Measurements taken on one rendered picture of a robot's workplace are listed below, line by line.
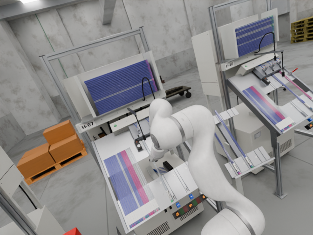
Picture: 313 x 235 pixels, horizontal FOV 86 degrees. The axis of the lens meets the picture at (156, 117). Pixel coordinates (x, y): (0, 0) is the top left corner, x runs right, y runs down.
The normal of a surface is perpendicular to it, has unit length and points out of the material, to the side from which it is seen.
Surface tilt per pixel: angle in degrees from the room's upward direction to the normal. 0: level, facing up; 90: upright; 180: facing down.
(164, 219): 90
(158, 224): 90
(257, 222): 64
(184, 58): 90
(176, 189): 42
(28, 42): 90
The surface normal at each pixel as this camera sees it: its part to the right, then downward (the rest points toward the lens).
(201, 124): 0.27, 0.04
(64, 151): 0.46, 0.18
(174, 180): 0.02, -0.51
